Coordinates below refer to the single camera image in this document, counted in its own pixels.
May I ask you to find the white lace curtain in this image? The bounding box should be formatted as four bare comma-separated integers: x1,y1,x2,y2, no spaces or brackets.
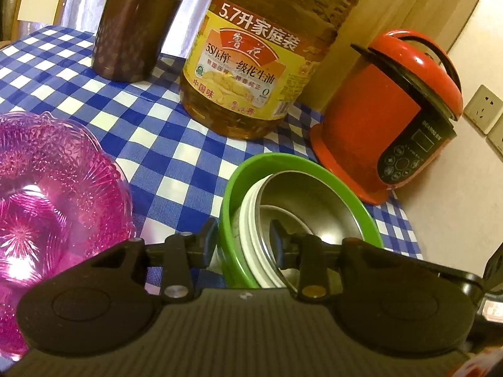
59,0,223,57

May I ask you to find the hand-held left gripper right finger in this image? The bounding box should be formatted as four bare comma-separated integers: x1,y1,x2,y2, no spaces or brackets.
269,220,405,304

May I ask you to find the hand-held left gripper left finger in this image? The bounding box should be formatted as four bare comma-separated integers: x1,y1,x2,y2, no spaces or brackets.
87,218,218,304

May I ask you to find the blue white checkered tablecloth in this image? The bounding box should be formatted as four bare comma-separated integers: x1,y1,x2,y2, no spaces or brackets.
0,25,423,288

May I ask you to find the stainless steel bowl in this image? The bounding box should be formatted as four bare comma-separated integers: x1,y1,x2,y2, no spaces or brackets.
251,171,364,289

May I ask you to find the brown metal canister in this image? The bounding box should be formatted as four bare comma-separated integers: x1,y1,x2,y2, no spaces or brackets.
92,0,196,83

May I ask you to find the large cooking oil bottle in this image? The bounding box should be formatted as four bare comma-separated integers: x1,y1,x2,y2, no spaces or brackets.
180,0,360,141

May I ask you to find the beige wall power socket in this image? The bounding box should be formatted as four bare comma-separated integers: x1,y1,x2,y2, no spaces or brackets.
464,84,503,134
486,120,503,150

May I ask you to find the red electric pressure cooker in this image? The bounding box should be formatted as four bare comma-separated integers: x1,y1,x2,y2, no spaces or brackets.
310,29,464,205

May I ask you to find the green plastic bowl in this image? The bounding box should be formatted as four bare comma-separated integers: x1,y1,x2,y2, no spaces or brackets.
217,152,384,289

